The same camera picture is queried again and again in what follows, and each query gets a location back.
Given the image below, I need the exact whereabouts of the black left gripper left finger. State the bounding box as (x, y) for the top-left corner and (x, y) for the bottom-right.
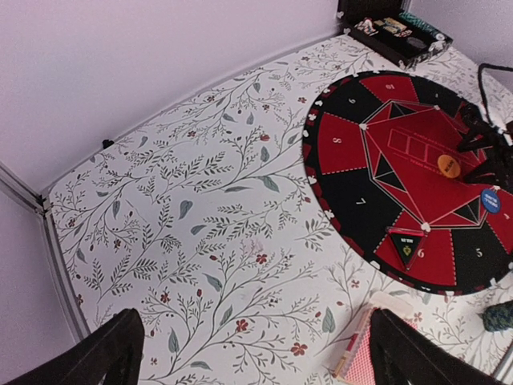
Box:
(9, 309), (144, 385)

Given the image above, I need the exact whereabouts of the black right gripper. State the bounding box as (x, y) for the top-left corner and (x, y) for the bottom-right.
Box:
(457, 103), (512, 188)

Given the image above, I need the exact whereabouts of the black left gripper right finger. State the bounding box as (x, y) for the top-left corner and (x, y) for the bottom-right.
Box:
(369, 309), (500, 385)

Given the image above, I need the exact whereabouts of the blue small blind button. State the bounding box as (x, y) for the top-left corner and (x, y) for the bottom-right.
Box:
(480, 188), (502, 214)

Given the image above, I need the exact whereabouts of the orange big blind button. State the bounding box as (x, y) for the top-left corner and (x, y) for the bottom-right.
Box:
(437, 154), (461, 179)

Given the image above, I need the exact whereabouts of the triangular all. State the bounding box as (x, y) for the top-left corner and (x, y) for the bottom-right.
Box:
(386, 226), (426, 270)

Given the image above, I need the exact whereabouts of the red playing card deck box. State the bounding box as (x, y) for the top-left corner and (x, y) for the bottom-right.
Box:
(333, 292), (417, 385)

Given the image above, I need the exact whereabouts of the green poker chip stack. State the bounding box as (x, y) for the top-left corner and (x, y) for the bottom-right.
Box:
(482, 301), (513, 332)

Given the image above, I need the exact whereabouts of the round red black poker mat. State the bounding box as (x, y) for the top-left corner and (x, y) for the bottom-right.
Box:
(302, 71), (512, 295)

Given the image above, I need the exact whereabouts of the black poker chip case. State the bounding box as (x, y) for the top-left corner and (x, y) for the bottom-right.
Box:
(337, 0), (453, 70)

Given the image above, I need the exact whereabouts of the left aluminium frame post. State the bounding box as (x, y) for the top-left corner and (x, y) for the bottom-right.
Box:
(1, 164), (91, 342)

